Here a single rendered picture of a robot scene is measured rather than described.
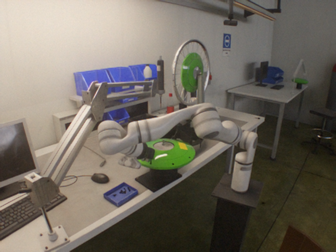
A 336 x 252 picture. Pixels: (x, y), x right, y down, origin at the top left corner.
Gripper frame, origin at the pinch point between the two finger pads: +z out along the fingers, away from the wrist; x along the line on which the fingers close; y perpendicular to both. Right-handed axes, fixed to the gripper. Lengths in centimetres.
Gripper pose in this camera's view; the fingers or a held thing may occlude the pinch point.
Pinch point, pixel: (150, 160)
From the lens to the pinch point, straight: 100.8
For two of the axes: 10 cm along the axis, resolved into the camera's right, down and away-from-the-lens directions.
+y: 2.2, -9.5, 2.1
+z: 3.1, 2.7, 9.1
